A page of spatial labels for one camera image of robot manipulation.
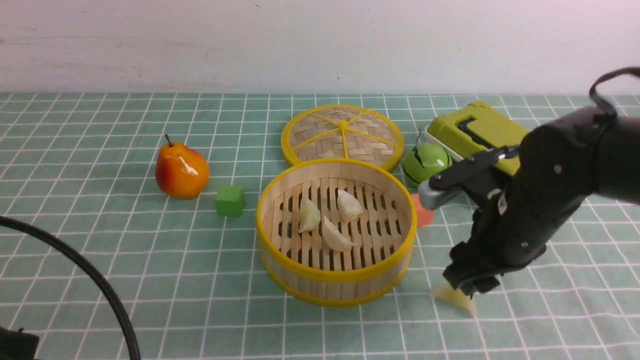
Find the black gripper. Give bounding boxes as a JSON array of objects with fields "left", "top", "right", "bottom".
[{"left": 443, "top": 148, "right": 591, "bottom": 296}]

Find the pale toy dumpling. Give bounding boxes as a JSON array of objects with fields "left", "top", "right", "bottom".
[{"left": 430, "top": 284, "right": 478, "bottom": 317}]

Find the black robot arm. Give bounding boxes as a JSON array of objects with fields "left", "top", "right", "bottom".
[{"left": 440, "top": 106, "right": 640, "bottom": 296}]

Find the bamboo steamer tray yellow rim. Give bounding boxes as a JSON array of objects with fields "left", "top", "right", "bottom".
[{"left": 256, "top": 158, "right": 418, "bottom": 306}]

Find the bamboo steamer lid yellow rim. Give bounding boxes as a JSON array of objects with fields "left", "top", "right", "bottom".
[{"left": 280, "top": 104, "right": 405, "bottom": 173}]

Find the green lidded white box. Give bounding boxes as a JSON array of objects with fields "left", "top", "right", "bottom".
[{"left": 425, "top": 100, "right": 528, "bottom": 162}]

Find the orange wooden cube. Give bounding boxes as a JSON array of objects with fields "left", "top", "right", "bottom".
[{"left": 411, "top": 193, "right": 434, "bottom": 228}]

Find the green toy apple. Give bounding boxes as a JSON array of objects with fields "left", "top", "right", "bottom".
[{"left": 401, "top": 130, "right": 454, "bottom": 188}]

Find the white toy dumpling top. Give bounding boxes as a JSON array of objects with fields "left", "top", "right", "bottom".
[{"left": 336, "top": 189, "right": 364, "bottom": 223}]

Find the white toy dumpling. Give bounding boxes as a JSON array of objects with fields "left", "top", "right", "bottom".
[
  {"left": 336, "top": 189, "right": 364, "bottom": 223},
  {"left": 298, "top": 197, "right": 322, "bottom": 234},
  {"left": 321, "top": 216, "right": 357, "bottom": 252}
]

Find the white toy dumpling centre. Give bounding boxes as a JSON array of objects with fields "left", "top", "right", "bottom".
[{"left": 321, "top": 216, "right": 357, "bottom": 252}]

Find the white toy dumpling left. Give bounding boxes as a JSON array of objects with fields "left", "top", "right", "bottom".
[{"left": 298, "top": 197, "right": 322, "bottom": 234}]

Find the green wooden cube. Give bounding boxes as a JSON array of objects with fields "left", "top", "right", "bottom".
[{"left": 215, "top": 185, "right": 246, "bottom": 218}]

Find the red orange toy pear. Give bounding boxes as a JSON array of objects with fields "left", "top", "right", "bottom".
[{"left": 155, "top": 133, "right": 210, "bottom": 199}]

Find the green checkered tablecloth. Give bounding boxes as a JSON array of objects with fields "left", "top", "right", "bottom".
[{"left": 0, "top": 92, "right": 639, "bottom": 360}]

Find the black device corner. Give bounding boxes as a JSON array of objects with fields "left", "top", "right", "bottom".
[{"left": 0, "top": 327, "right": 41, "bottom": 360}]

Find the black cable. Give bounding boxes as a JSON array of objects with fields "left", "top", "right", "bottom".
[{"left": 0, "top": 216, "right": 142, "bottom": 360}]

